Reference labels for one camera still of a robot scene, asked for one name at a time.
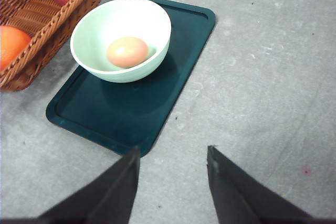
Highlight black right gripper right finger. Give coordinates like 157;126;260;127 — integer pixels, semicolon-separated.
207;145;336;224

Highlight beige egg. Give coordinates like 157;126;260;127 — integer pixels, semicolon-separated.
107;37;149;68

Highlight brown wicker basket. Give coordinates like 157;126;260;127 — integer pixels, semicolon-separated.
0;0;101;92

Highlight orange fruit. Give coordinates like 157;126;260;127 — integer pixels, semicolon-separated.
0;25;32;72

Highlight dark teal rectangular tray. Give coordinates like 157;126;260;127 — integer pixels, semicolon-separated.
46;0;216;156

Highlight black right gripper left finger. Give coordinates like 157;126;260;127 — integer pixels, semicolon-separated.
2;147;140;224

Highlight light green bowl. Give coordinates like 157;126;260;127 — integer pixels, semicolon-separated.
70;0;172;83

